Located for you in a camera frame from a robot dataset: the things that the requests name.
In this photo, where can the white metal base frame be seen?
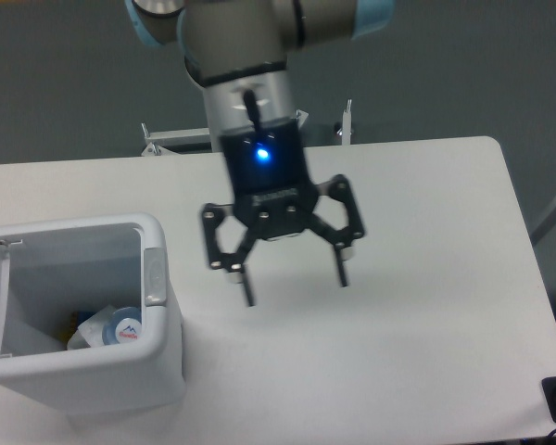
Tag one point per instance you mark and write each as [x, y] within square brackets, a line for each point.
[199, 140]

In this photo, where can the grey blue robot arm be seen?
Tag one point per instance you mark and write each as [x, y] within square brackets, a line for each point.
[236, 53]

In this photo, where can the white paper wrapper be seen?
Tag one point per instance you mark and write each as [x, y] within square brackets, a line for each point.
[94, 331]

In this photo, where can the blue yellow snack bag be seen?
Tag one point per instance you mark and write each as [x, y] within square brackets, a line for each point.
[75, 320]

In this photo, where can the white plastic trash can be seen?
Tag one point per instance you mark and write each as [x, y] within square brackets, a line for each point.
[86, 264]

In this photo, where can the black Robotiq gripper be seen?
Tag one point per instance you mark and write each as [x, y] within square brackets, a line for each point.
[273, 197]

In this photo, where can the clear plastic water bottle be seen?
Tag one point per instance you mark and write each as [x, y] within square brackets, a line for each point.
[127, 324]

